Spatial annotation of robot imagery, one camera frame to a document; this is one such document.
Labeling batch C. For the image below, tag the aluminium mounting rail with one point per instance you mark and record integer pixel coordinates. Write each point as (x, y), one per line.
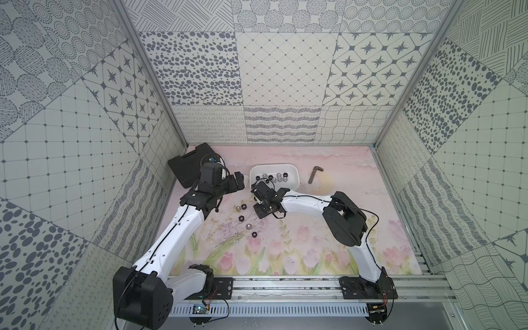
(409, 288)

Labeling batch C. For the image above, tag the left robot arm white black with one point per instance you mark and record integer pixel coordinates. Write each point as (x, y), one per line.
(144, 293)

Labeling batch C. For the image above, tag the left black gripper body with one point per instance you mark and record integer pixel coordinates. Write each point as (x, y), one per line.
(231, 183)

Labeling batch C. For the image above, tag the white slotted cable duct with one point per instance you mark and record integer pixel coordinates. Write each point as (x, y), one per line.
(274, 309)

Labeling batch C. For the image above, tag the black plastic tool case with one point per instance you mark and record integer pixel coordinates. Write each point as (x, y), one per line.
(186, 168)

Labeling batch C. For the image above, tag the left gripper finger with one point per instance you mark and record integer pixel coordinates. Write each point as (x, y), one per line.
(238, 176)
(235, 187)

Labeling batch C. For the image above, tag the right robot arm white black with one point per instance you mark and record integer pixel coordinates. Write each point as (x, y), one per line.
(347, 222)

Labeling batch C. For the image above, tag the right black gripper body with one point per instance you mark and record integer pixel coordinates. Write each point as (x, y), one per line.
(261, 210)

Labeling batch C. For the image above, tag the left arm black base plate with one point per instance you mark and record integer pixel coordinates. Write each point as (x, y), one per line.
(216, 289)

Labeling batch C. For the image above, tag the white plastic storage box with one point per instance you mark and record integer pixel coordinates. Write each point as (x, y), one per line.
(292, 183)

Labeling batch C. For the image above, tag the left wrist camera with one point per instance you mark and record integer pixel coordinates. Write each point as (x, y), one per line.
(212, 174)

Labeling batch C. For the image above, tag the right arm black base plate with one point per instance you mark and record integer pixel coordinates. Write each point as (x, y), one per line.
(357, 288)

